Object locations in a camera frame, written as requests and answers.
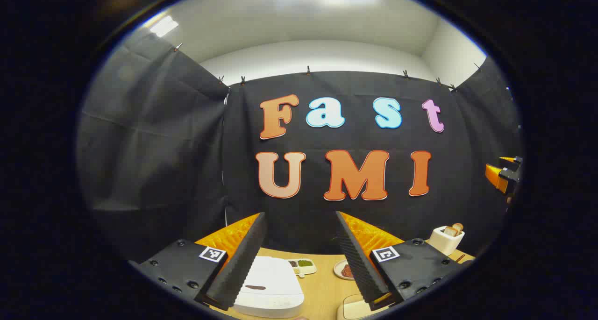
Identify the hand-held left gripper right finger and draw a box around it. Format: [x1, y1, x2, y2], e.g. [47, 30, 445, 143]
[335, 211, 475, 311]

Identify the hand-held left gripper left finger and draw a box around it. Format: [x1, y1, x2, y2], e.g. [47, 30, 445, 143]
[128, 212, 268, 311]

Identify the white rice cooker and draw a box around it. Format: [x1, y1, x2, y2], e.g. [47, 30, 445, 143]
[233, 256, 305, 319]

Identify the round white plate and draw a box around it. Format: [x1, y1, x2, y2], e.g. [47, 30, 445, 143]
[334, 259, 356, 280]

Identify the small white seasoning dish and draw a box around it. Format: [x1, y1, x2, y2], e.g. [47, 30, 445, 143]
[287, 258, 317, 277]

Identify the white toaster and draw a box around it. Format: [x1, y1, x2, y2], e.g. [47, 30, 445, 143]
[427, 226, 465, 256]

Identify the black backdrop cloth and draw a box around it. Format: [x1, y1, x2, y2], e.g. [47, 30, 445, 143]
[77, 30, 523, 264]

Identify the ceiling light panel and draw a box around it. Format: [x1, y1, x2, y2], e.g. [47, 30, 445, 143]
[149, 15, 179, 38]

